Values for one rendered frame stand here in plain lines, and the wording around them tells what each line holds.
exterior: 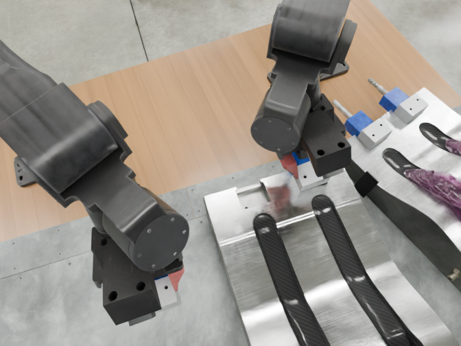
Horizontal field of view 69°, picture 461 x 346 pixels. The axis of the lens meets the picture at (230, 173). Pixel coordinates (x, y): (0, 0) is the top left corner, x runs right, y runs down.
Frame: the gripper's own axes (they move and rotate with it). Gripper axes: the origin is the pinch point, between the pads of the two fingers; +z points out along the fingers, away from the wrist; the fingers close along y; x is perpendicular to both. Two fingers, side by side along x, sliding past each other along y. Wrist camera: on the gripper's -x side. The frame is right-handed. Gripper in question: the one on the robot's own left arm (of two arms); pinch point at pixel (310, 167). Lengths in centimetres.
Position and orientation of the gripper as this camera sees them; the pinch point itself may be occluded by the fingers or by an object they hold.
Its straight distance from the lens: 57.1
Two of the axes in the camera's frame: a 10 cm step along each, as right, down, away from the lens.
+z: 2.8, 6.2, 7.3
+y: 9.4, -3.5, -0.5
